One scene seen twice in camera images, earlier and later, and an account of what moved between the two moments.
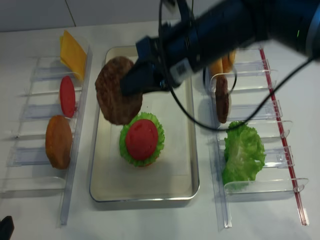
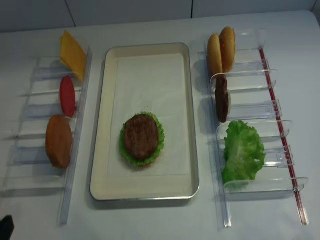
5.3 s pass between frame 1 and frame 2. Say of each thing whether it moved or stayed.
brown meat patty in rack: stayed
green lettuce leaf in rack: stayed
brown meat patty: moved
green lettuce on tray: stayed
